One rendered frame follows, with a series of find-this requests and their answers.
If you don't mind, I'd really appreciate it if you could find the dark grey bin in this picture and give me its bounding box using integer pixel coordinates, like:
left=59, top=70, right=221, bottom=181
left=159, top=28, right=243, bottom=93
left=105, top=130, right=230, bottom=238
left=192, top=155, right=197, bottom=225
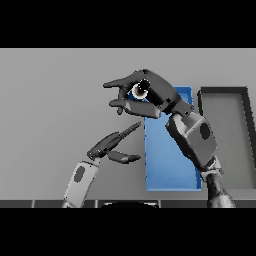
left=197, top=86, right=256, bottom=192

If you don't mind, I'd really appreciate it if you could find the blue pipe with pale ring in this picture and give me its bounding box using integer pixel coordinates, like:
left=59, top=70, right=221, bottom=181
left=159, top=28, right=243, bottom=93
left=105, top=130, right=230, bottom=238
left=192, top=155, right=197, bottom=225
left=127, top=78, right=151, bottom=102

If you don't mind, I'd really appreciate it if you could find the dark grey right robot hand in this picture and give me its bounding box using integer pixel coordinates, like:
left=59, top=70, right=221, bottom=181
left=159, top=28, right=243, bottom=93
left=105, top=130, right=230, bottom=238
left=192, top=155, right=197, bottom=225
left=102, top=68, right=195, bottom=120

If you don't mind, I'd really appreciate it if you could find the blue bin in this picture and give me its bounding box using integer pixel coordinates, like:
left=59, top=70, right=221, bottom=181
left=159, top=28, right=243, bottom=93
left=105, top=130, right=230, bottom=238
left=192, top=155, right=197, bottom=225
left=143, top=86, right=203, bottom=192

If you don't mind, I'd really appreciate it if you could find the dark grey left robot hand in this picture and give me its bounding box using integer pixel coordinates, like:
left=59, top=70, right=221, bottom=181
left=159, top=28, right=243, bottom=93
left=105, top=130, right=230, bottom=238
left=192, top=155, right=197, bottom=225
left=86, top=121, right=142, bottom=165

